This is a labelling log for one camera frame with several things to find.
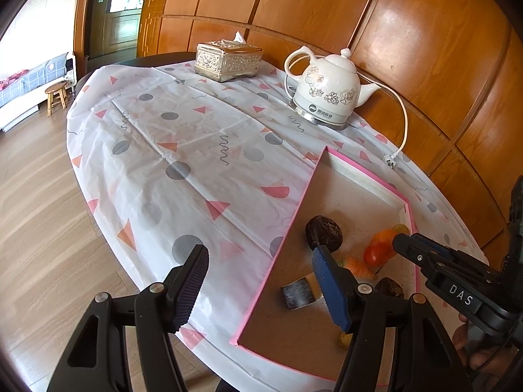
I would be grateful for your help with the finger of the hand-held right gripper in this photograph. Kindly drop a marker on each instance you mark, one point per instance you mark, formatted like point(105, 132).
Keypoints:
point(408, 245)

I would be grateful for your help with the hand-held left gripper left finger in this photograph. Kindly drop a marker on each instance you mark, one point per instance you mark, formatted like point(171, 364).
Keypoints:
point(194, 281)

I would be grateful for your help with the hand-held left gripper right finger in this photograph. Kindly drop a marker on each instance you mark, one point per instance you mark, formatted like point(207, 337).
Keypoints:
point(333, 290)

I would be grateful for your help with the small round tan potato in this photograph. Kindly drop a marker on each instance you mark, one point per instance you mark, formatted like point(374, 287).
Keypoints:
point(401, 227)

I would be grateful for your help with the short wooden log piece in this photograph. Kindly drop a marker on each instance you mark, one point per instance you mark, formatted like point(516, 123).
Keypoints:
point(300, 292)

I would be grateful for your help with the orange carrot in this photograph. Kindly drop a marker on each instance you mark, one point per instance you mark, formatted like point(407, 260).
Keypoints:
point(359, 268)

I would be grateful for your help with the red tomato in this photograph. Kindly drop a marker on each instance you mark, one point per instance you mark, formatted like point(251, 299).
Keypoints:
point(375, 255)

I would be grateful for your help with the large dark water chestnut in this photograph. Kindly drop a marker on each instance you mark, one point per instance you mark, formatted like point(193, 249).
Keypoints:
point(388, 286)

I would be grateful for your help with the small dark water chestnut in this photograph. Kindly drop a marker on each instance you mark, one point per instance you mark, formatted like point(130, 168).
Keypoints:
point(325, 232)

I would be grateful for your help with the pink shallow box tray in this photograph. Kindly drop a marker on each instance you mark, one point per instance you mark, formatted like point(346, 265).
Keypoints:
point(347, 196)

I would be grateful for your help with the person's right hand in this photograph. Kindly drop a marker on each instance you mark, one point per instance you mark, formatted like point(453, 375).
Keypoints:
point(470, 349)

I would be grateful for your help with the white ceramic electric kettle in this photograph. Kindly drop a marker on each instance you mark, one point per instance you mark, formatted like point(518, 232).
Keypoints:
point(327, 90)

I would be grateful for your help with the ornate silver tissue box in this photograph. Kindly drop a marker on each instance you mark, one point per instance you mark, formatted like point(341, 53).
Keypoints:
point(229, 61)

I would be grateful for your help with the small wooden stool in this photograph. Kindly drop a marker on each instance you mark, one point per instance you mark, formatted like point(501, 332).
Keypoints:
point(57, 94)

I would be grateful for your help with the sofa with plaid cushion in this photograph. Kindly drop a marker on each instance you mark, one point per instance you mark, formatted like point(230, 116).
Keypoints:
point(28, 85)

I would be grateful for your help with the red patterned cloth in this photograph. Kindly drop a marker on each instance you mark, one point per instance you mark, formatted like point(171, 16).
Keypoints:
point(12, 78)

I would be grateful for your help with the wooden door with glass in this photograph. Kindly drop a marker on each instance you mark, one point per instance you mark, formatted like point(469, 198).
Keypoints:
point(122, 8)

